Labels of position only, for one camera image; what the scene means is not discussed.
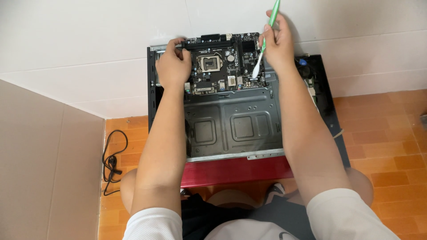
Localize person's left hand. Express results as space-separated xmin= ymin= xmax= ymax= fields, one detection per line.
xmin=155 ymin=37 xmax=193 ymax=90

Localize person's right hand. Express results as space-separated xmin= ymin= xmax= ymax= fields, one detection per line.
xmin=258 ymin=10 xmax=296 ymax=73

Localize green and white toothbrush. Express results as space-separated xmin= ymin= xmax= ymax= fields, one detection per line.
xmin=252 ymin=0 xmax=281 ymax=80

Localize black computer motherboard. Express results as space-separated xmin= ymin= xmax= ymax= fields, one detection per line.
xmin=182 ymin=32 xmax=268 ymax=96

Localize small green circuit board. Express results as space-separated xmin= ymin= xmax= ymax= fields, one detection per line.
xmin=306 ymin=78 xmax=318 ymax=102

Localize black metal computer case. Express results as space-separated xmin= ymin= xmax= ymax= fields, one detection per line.
xmin=147 ymin=44 xmax=351 ymax=168

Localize red low table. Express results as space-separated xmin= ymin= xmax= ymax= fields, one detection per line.
xmin=180 ymin=156 xmax=295 ymax=188

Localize person's left leg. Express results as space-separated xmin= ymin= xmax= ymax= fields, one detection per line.
xmin=120 ymin=168 xmax=142 ymax=214

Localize person's leg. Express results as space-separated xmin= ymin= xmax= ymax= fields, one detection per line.
xmin=120 ymin=168 xmax=142 ymax=214
xmin=344 ymin=167 xmax=374 ymax=208

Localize black shorts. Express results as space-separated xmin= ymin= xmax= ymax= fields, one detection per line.
xmin=180 ymin=193 xmax=317 ymax=240

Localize brown cardboard panel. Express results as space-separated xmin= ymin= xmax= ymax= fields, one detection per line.
xmin=0 ymin=79 xmax=106 ymax=240

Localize person's right leg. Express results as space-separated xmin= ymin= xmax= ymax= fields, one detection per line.
xmin=344 ymin=167 xmax=374 ymax=208

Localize white shirt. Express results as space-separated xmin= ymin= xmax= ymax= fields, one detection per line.
xmin=122 ymin=188 xmax=401 ymax=240

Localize black power cable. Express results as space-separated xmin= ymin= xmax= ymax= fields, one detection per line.
xmin=101 ymin=129 xmax=129 ymax=197

